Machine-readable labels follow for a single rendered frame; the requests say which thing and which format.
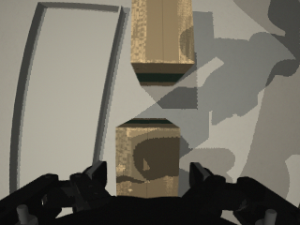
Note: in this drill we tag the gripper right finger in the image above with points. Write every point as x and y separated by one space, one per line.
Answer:
250 200

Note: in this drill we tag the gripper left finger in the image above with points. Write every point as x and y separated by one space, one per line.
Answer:
47 200

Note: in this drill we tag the tan green-banded coffee pack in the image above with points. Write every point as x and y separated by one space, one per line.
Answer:
125 156
156 34

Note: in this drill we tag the white shallow tray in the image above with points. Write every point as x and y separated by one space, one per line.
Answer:
68 93

